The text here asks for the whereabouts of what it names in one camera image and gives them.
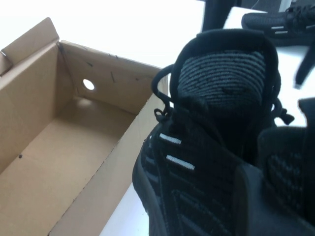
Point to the black knit sneaker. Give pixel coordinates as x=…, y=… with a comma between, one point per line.
x=265, y=22
x=209, y=177

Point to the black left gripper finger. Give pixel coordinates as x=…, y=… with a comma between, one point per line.
x=251, y=204

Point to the brown cardboard shoe box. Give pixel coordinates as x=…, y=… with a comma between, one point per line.
x=61, y=157

